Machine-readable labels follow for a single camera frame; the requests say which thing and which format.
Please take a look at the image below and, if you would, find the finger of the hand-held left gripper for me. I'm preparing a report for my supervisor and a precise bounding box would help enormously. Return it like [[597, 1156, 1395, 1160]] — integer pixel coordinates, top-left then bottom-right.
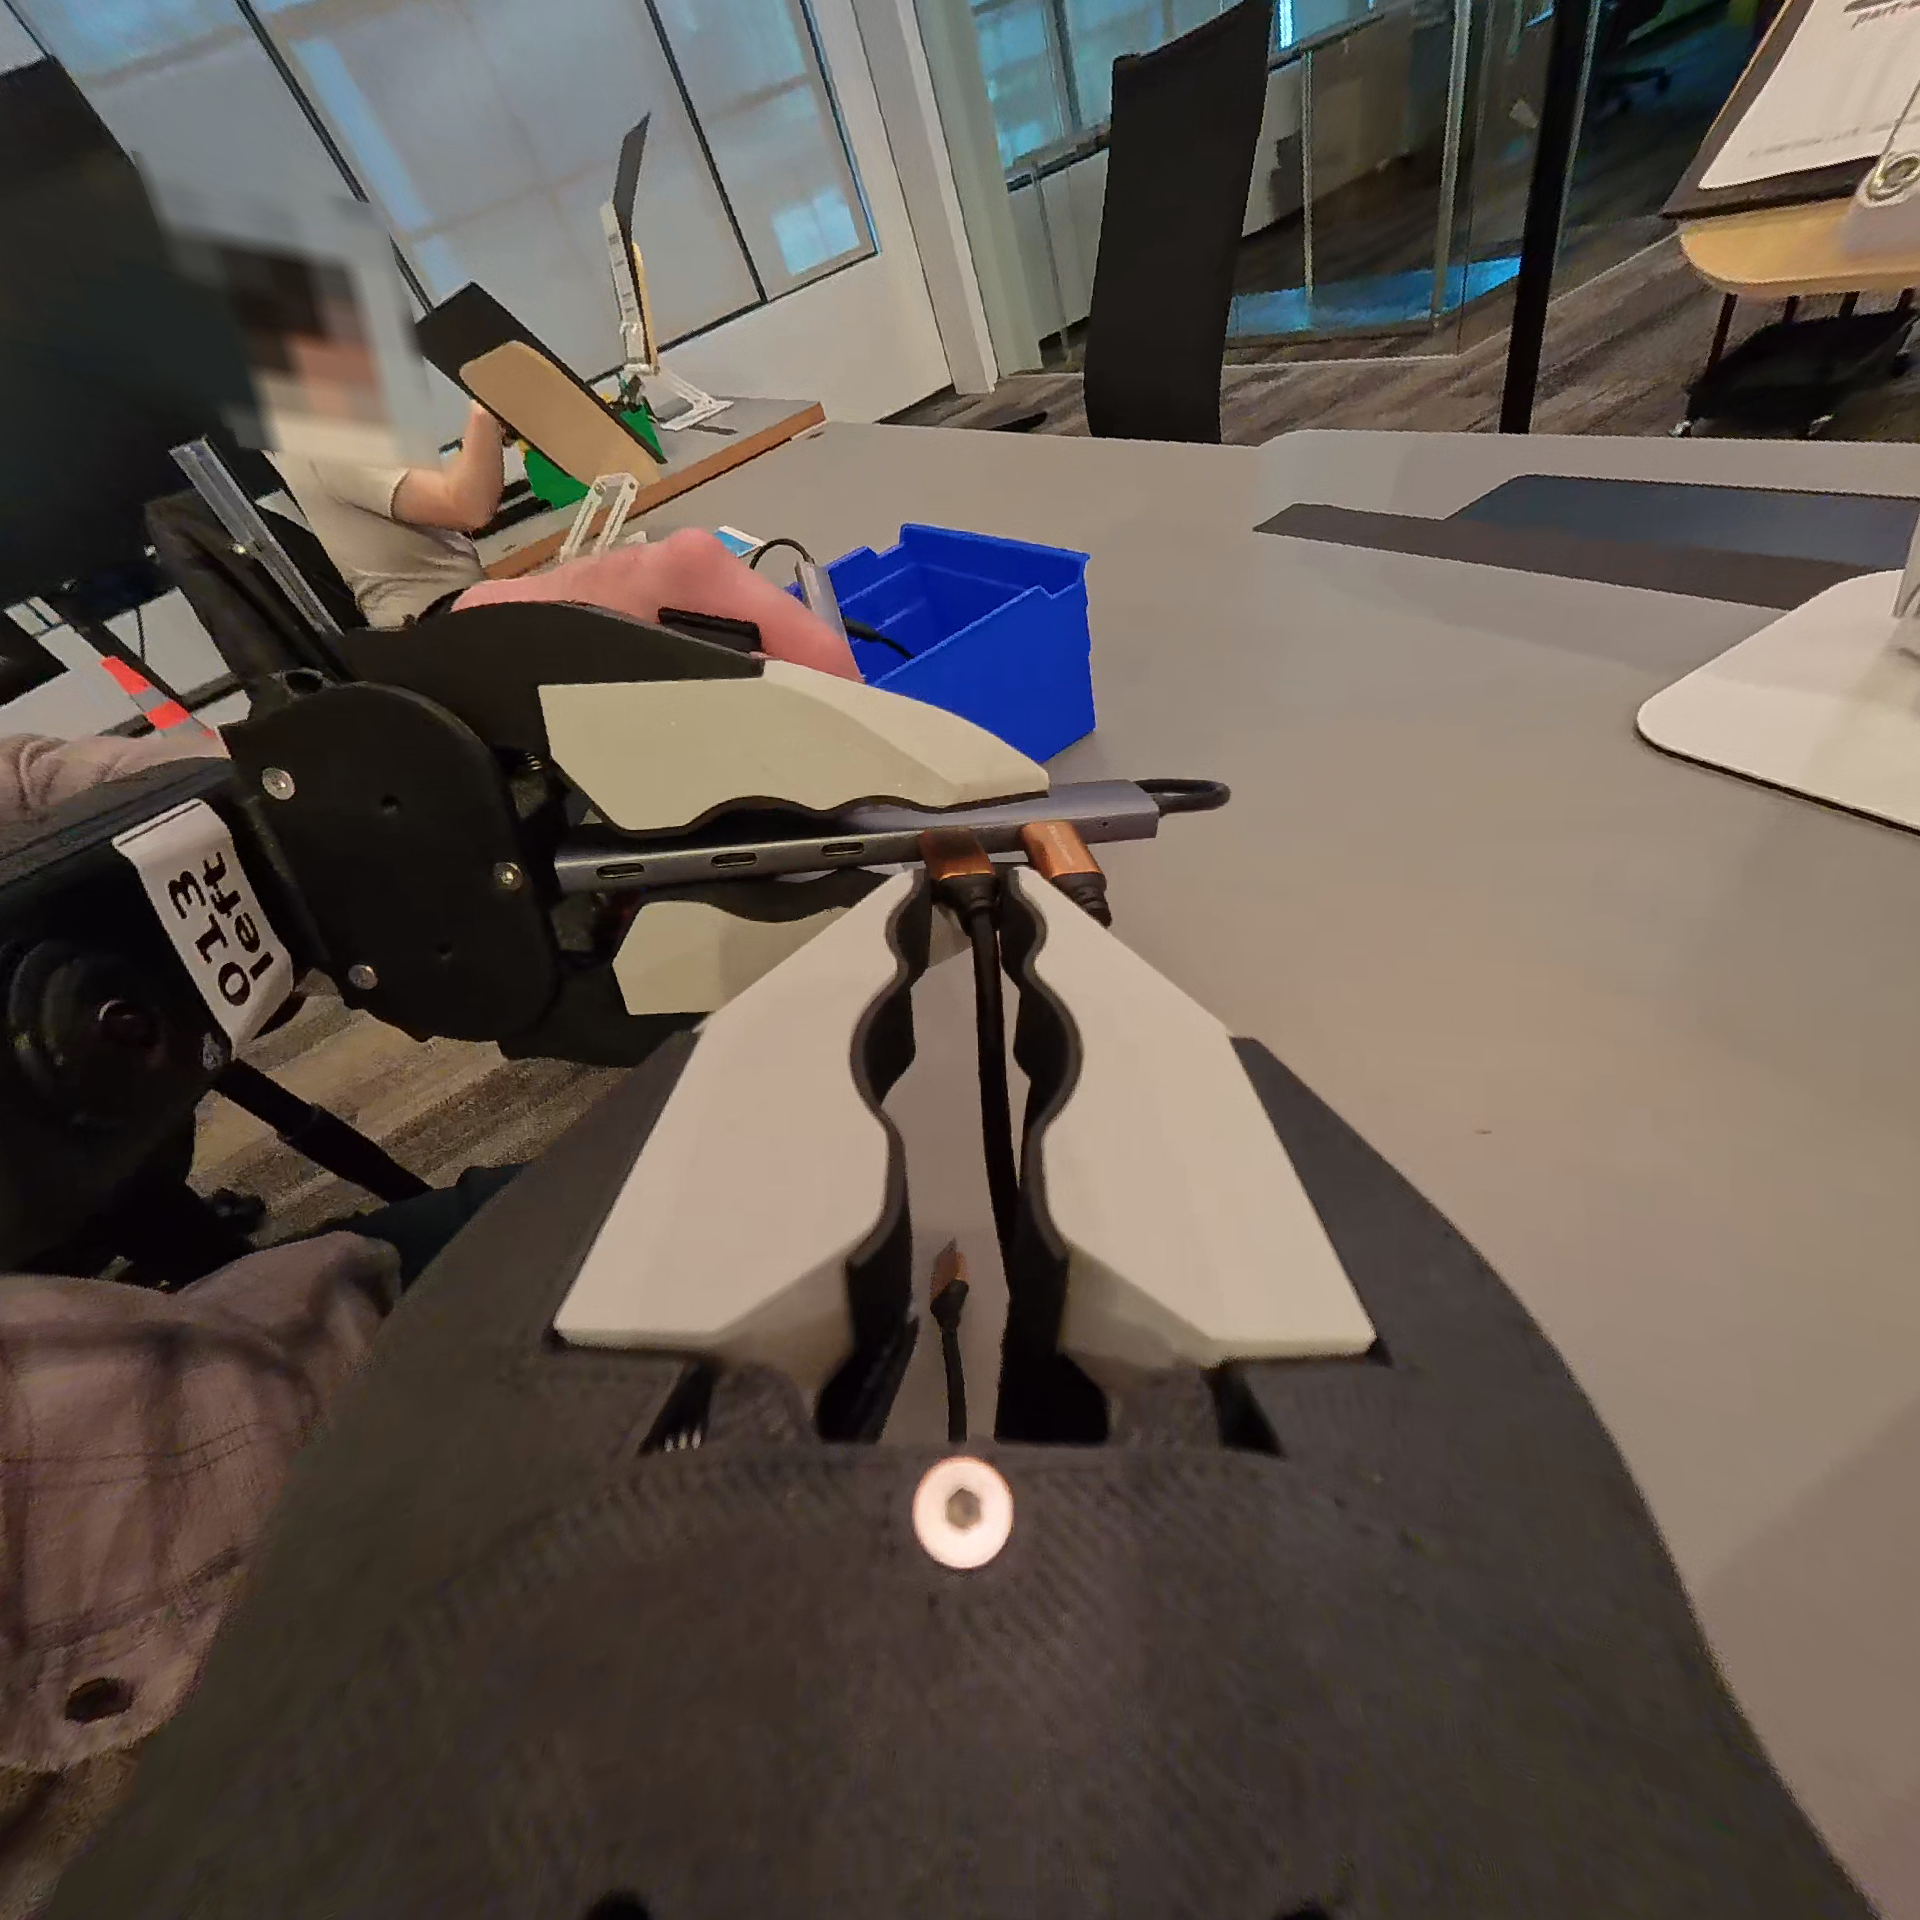
[[538, 661, 1051, 836], [613, 865, 905, 1021]]

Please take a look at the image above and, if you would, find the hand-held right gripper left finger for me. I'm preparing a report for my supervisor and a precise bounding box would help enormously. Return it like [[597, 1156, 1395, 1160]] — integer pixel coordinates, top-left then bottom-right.
[[551, 870, 929, 1445]]

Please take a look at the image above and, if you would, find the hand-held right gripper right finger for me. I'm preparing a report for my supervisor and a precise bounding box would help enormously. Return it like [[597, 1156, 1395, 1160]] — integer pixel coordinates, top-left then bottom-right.
[[994, 870, 1378, 1445]]

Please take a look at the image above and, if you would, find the dark grey usb hub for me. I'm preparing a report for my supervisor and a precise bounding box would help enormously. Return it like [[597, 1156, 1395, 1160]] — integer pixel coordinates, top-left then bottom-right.
[[551, 775, 1168, 905]]

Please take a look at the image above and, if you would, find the orange-plug usb-c cable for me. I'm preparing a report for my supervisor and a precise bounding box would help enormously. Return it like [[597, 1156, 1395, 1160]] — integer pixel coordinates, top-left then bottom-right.
[[1019, 821, 1116, 928], [920, 829, 1041, 1445]]

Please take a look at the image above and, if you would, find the blue plastic bin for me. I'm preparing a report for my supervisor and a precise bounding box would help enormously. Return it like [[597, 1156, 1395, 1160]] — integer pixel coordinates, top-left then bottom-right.
[[824, 518, 1095, 761]]

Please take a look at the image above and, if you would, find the person's left forearm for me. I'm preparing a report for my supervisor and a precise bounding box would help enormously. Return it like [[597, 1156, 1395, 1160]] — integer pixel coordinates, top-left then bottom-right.
[[0, 728, 233, 848]]

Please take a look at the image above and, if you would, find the person's left hand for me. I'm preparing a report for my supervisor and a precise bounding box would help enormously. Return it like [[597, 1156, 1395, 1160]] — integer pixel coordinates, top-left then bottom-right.
[[448, 528, 867, 688]]

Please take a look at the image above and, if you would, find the wooden background desk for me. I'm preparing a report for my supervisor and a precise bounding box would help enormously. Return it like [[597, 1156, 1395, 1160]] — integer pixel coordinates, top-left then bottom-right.
[[481, 397, 829, 583]]

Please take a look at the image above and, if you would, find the black and wood board stand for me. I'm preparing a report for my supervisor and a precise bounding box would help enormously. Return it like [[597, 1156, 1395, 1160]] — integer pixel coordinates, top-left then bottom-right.
[[410, 279, 673, 569]]

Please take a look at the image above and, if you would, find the black board on white stand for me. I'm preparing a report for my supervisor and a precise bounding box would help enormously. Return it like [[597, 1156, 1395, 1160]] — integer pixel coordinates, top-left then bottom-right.
[[600, 116, 736, 436]]

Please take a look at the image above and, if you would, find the tall black mesh chair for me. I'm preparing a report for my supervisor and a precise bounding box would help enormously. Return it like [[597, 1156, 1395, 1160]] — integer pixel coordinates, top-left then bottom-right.
[[1080, 0, 1281, 448]]

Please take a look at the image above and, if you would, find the instruction sheet on stand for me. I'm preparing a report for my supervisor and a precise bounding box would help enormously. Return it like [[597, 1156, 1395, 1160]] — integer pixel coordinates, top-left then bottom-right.
[[1633, 0, 1920, 836]]

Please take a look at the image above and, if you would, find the black tripod pole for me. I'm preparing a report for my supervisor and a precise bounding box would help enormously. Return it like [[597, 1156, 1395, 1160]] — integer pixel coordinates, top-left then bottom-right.
[[1498, 0, 1605, 436]]

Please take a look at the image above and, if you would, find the printed instruction sheet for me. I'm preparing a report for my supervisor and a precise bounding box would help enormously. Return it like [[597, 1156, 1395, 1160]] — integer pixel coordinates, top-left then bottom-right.
[[1696, 0, 1920, 196]]

